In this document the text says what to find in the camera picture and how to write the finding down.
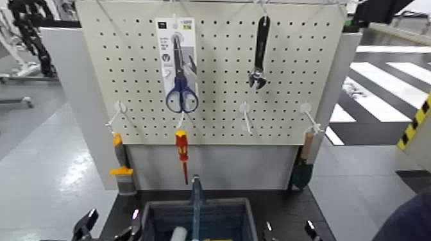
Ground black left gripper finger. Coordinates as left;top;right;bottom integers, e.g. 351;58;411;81
114;208;142;241
71;208;99;241

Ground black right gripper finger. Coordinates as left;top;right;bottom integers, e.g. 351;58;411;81
304;220;323;241
262;220;278;241

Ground grey cylinder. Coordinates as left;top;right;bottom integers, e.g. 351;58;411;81
169;226;188;241

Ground red yellow screwdriver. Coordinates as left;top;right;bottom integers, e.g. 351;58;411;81
174;129;189;185

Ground dark blue cloth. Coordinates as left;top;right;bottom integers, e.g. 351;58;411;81
371;186;431;241

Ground white pegboard hook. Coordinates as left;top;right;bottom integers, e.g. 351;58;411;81
174;112;196;131
300;102;325;135
239;101;253;135
105;100;128;135

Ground yellow black striped barrier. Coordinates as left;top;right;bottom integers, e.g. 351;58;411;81
396;92;431;151

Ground beige perforated pegboard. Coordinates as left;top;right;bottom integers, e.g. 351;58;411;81
75;0;348;146

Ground metal clip on pegboard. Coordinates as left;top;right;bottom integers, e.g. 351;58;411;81
248;15;271;90

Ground white scissors packaging card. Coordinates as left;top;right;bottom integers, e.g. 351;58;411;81
155;17;198;99

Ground black monitor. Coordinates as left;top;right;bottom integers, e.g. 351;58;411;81
351;0;416;27

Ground green trowel wooden handle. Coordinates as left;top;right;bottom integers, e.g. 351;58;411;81
290;131;315;190

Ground orange handled scraper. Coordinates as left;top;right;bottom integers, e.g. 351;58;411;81
108;132;137;195

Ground blue handled scissors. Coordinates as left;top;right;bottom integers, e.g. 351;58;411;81
165;33;199;114

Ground white metal frame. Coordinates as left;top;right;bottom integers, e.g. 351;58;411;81
0;6;42;86

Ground black cable chain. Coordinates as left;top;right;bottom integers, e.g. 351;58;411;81
7;0;57;79

